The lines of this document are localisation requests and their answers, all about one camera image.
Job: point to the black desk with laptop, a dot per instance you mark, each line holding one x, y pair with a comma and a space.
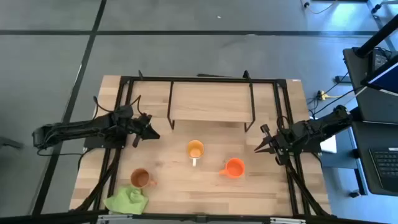
362, 140

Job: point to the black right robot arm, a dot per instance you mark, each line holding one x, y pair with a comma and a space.
326, 123

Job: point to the black desk with monitor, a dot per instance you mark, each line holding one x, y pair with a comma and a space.
373, 105

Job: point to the black laptop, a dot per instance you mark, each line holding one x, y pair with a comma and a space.
387, 165

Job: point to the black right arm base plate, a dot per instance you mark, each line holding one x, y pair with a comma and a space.
311, 148

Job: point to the black power adapter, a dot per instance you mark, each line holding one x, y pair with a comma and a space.
341, 79

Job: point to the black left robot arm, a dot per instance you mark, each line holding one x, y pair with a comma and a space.
77, 129

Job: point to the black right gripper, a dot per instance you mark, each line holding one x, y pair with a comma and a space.
282, 141

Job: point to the white box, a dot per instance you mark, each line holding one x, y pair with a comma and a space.
329, 146

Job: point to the grey chair leg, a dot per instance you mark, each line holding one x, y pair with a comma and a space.
11, 143

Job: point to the black slanted pole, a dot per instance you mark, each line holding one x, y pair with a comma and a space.
376, 39

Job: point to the terracotta brown mug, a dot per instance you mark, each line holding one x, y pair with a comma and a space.
140, 179

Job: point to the black metal table frame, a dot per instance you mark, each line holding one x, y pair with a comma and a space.
290, 186

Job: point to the green cloth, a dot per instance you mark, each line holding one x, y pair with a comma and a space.
126, 200

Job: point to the pale metal desk frame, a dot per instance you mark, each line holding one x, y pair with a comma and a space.
381, 21

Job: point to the dark flat monitor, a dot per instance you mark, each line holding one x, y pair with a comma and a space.
385, 77

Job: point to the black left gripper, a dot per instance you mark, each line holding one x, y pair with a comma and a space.
140, 124

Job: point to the aluminium rail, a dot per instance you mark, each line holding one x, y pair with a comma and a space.
280, 221

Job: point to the wooden shelf with black legs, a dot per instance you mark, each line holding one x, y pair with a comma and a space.
211, 102

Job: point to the bright orange mug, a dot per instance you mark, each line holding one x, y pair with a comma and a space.
234, 168

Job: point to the black desk caster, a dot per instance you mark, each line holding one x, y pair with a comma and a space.
354, 194

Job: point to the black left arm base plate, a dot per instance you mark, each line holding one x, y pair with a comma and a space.
102, 143

